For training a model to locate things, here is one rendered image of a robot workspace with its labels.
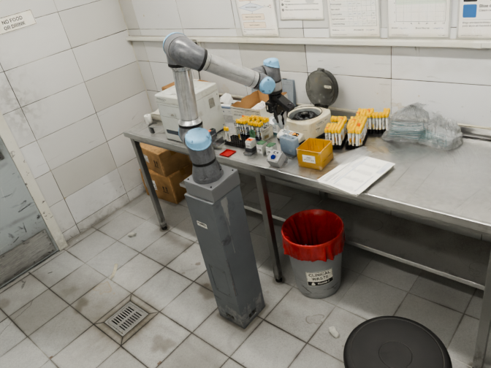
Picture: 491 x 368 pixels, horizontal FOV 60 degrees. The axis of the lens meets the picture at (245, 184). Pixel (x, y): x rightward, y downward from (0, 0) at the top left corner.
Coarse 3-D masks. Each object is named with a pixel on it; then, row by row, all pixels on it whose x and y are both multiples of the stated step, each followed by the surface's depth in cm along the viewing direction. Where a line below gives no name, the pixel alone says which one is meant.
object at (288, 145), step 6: (282, 138) 223; (288, 138) 221; (294, 138) 219; (282, 144) 225; (288, 144) 222; (294, 144) 219; (282, 150) 228; (288, 150) 224; (294, 150) 221; (288, 156) 224; (294, 156) 222
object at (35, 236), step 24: (0, 120) 287; (0, 144) 290; (0, 168) 294; (24, 168) 306; (0, 192) 297; (24, 192) 310; (0, 216) 301; (24, 216) 314; (48, 216) 328; (0, 240) 305; (24, 240) 318; (48, 240) 332; (0, 264) 308; (24, 264) 322; (0, 288) 313
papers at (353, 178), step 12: (336, 168) 204; (348, 168) 202; (360, 168) 200; (372, 168) 198; (384, 168) 196; (324, 180) 196; (336, 180) 194; (348, 180) 193; (360, 180) 191; (372, 180) 189; (348, 192) 185; (360, 192) 183
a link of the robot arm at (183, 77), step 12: (168, 36) 184; (180, 36) 179; (168, 48) 179; (168, 60) 186; (180, 72) 188; (180, 84) 191; (192, 84) 194; (180, 96) 194; (192, 96) 196; (180, 108) 198; (192, 108) 198; (180, 120) 203; (192, 120) 200; (180, 132) 204
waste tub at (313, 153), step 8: (304, 144) 214; (312, 144) 218; (320, 144) 215; (328, 144) 208; (304, 152) 207; (312, 152) 204; (320, 152) 202; (328, 152) 209; (304, 160) 210; (312, 160) 207; (320, 160) 204; (328, 160) 211; (312, 168) 209; (320, 168) 206
